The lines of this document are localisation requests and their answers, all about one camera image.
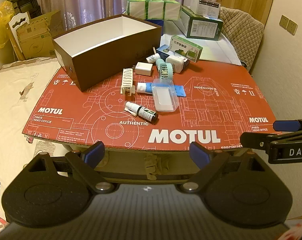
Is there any dark spray bottle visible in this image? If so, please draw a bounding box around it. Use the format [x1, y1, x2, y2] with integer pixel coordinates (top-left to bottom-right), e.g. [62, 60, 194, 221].
[125, 101, 159, 125]

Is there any cream printed bed sheet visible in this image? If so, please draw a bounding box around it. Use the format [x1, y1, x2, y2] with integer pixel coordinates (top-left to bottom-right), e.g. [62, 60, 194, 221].
[0, 57, 67, 240]

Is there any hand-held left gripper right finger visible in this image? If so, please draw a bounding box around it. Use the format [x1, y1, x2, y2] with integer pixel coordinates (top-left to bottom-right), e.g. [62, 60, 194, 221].
[182, 141, 269, 194]

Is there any white carved chair back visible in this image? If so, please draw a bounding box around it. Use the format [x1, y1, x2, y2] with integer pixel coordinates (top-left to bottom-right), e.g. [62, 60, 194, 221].
[8, 11, 32, 60]

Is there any white ribbed plastic rack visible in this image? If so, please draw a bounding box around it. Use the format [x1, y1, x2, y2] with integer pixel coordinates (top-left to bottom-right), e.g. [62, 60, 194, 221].
[120, 68, 137, 96]

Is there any teal handheld fan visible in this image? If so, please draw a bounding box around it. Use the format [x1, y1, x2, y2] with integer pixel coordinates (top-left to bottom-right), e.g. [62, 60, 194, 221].
[155, 58, 174, 80]

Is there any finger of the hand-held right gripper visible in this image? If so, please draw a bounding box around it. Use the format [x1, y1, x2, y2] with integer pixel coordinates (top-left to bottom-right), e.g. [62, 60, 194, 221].
[273, 117, 302, 137]
[240, 131, 279, 152]

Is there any white block power adapter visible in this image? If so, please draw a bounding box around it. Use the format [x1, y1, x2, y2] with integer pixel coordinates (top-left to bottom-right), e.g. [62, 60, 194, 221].
[131, 62, 154, 76]

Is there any small white pill bottle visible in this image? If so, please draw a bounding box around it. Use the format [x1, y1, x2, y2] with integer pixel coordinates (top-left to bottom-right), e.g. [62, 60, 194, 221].
[146, 53, 161, 64]

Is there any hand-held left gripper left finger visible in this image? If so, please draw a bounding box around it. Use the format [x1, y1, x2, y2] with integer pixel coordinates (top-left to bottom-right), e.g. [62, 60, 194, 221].
[24, 141, 119, 194]

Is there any blue tube with white cap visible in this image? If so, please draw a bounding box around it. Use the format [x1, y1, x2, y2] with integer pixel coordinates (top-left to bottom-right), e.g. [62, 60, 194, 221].
[136, 81, 187, 97]

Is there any large green carton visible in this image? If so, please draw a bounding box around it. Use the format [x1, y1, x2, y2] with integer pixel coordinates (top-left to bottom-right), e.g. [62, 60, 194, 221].
[180, 6, 224, 41]

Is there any clear plastic case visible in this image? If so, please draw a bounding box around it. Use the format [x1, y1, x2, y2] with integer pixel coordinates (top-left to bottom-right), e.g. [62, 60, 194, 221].
[151, 78, 180, 112]

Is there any green and white medicine box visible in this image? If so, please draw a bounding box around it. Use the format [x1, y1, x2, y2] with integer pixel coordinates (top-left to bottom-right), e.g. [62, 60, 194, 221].
[169, 35, 203, 63]

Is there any blue and white box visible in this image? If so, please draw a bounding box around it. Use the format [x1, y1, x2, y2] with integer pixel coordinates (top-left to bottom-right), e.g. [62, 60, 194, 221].
[156, 44, 191, 67]

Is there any wooden table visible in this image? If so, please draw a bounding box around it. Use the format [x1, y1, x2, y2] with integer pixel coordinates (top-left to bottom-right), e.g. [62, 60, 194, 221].
[91, 147, 244, 184]

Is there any white table cloth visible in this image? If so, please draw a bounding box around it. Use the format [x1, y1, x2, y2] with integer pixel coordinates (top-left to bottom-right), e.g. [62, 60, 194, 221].
[161, 34, 241, 67]

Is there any brown cardboard box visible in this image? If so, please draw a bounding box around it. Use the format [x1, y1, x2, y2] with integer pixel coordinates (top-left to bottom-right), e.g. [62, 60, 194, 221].
[15, 10, 62, 60]

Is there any red printed cardboard sheet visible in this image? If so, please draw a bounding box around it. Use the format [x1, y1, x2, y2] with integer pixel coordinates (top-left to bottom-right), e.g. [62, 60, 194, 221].
[22, 59, 282, 152]

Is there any pack of green tissue boxes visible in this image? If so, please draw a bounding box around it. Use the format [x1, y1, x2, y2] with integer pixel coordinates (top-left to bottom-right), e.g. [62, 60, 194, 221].
[125, 0, 181, 21]

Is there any quilted beige chair cover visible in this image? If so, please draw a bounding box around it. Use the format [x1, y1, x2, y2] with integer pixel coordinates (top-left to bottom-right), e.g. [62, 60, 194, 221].
[219, 6, 265, 70]

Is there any brown storage box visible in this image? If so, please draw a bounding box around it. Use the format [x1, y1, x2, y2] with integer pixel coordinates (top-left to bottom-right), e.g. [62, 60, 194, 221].
[52, 14, 163, 92]

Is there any white rounded charger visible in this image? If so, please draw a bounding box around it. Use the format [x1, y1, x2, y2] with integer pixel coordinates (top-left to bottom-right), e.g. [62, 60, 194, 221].
[165, 55, 186, 74]

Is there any yellow plastic bag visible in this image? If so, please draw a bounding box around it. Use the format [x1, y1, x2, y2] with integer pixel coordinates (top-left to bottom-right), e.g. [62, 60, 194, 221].
[0, 0, 15, 49]

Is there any crumpled brown tape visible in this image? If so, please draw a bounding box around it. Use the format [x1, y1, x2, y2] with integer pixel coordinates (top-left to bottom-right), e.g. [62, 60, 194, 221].
[142, 152, 164, 180]

